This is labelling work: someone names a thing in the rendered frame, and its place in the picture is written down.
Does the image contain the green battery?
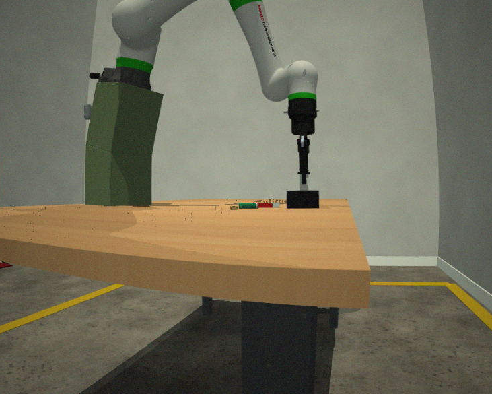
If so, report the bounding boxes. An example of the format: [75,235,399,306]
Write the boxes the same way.
[238,203,258,209]

